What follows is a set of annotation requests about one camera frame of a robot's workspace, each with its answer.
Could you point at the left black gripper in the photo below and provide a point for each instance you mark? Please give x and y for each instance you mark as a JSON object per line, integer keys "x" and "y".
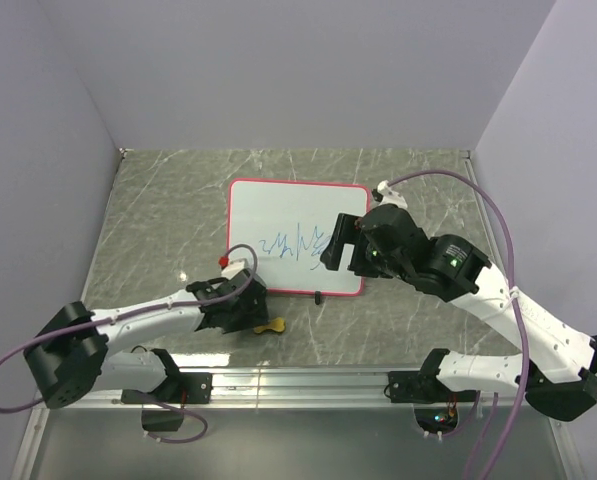
{"x": 258, "y": 315}

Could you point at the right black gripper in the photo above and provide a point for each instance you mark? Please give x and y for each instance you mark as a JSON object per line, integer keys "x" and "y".
{"x": 347, "y": 230}

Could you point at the yellow bone shaped eraser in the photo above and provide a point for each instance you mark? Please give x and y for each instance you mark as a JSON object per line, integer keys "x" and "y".
{"x": 277, "y": 325}

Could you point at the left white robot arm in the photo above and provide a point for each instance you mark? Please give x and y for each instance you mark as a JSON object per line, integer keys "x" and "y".
{"x": 81, "y": 351}

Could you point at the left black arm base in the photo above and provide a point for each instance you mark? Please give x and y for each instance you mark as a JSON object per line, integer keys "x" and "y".
{"x": 165, "y": 409}

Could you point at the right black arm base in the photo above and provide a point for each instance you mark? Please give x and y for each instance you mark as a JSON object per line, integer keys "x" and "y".
{"x": 436, "y": 407}

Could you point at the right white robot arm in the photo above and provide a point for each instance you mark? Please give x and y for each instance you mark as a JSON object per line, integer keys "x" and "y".
{"x": 562, "y": 371}

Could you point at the pink framed whiteboard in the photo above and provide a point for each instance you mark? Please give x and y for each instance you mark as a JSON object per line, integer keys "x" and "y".
{"x": 289, "y": 224}

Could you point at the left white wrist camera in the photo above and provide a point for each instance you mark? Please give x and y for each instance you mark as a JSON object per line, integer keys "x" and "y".
{"x": 231, "y": 267}

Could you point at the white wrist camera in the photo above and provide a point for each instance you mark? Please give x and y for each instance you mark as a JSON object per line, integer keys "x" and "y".
{"x": 231, "y": 267}
{"x": 384, "y": 194}

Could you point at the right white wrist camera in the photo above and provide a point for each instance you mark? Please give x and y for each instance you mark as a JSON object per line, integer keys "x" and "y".
{"x": 384, "y": 194}

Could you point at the aluminium mounting rail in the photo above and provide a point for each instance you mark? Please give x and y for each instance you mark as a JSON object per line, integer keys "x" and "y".
{"x": 319, "y": 422}

